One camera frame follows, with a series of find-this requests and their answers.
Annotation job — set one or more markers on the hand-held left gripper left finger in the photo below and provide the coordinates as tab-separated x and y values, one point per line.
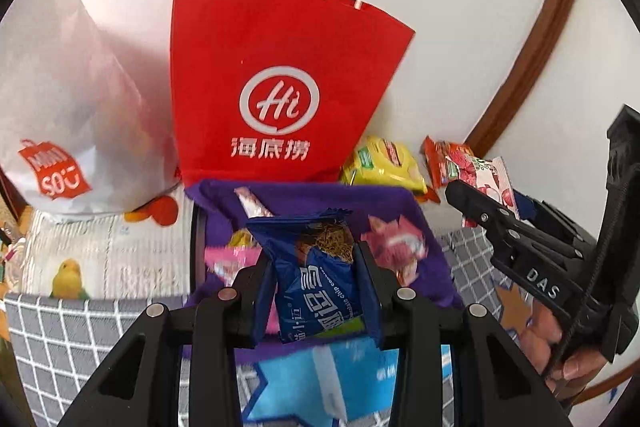
265	302

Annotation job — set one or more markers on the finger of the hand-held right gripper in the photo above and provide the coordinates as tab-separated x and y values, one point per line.
524	204
480	212

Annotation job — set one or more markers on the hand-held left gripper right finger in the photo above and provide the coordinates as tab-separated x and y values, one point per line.
371	297

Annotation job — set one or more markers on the red white fruit snack packet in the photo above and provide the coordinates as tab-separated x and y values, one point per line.
480	177

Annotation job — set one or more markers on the blue cookie packet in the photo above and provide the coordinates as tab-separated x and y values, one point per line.
320	287

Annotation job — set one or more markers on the pink silver banded snack packet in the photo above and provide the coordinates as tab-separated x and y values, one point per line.
395	247

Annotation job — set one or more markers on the magenta snack packet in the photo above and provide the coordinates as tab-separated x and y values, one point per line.
225	262

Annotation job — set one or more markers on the purple cloth lined tray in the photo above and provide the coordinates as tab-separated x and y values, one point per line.
390	207

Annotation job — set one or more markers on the long light pink snack packet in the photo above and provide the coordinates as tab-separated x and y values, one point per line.
252	204

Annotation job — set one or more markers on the person's right hand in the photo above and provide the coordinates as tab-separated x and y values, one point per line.
540	337

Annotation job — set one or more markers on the orange chips bag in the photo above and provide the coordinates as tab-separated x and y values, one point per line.
437	157

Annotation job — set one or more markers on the blue tissue pack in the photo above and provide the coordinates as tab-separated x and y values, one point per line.
375	382

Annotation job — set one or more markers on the yellow chips bag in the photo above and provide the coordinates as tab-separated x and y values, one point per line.
385	164

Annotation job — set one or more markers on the grey checked blanket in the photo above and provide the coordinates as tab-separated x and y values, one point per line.
60	337

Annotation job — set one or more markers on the red paper bag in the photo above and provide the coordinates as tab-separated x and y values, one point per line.
280	47

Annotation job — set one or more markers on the white plastic shopping bag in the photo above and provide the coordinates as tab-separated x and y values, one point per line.
75	107

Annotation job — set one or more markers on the brown wooden door frame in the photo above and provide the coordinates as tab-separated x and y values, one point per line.
540	42

